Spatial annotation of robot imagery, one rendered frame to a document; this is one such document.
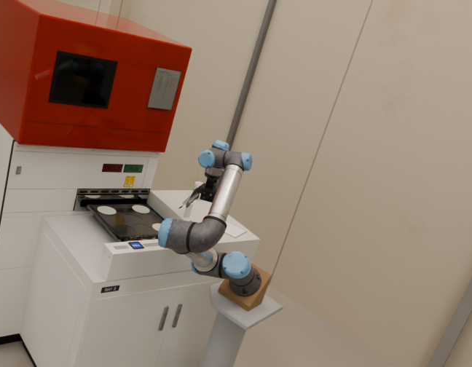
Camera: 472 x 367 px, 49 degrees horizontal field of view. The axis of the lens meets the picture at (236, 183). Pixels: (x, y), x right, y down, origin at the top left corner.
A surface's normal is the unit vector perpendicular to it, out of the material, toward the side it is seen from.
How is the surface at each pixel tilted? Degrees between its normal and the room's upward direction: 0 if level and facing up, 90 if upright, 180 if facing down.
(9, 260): 90
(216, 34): 90
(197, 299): 90
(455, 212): 90
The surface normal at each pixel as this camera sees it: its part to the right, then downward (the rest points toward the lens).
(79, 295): -0.74, 0.00
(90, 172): 0.61, 0.42
